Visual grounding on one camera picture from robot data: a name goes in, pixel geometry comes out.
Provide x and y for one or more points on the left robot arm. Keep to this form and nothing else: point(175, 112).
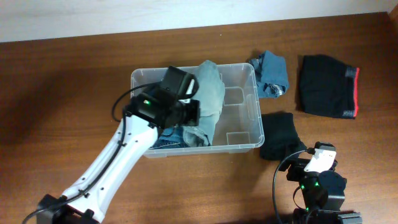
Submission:
point(88, 199)

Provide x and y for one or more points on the small blue denim garment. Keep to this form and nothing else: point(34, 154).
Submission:
point(271, 75)

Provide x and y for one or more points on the light grey jeans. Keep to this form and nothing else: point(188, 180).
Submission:
point(210, 94)

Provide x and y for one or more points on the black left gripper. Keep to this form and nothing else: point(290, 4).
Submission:
point(191, 112)

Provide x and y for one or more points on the black shorts with red band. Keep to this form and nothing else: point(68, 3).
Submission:
point(328, 87)

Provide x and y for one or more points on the black cloth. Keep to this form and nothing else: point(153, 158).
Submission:
point(281, 138)

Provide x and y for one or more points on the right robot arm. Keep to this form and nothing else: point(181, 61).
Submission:
point(323, 195)

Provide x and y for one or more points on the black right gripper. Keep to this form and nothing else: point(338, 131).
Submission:
point(298, 173)

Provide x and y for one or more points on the dark blue jeans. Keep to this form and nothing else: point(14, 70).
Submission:
point(171, 138)

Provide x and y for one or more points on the clear plastic storage container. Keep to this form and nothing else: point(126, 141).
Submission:
point(239, 128)

